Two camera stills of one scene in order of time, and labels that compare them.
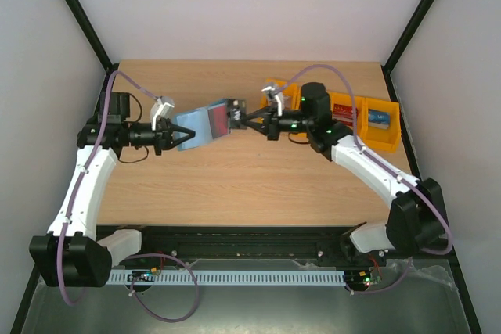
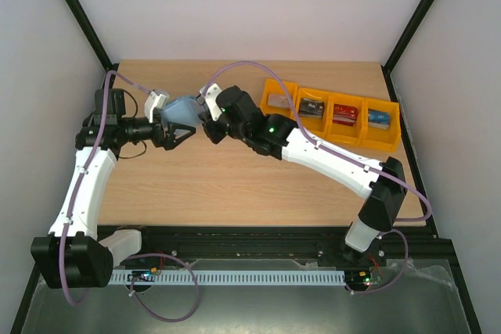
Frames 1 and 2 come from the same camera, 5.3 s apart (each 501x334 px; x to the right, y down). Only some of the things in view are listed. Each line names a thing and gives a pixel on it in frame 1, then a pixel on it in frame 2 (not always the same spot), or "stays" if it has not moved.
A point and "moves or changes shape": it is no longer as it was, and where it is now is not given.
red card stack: x=344 y=114 stays
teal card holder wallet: x=198 y=120 moves or changes shape
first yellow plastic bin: x=290 y=93 stays
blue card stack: x=379 y=119 stays
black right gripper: x=271 y=123 -> x=211 y=127
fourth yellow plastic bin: x=383 y=139 stays
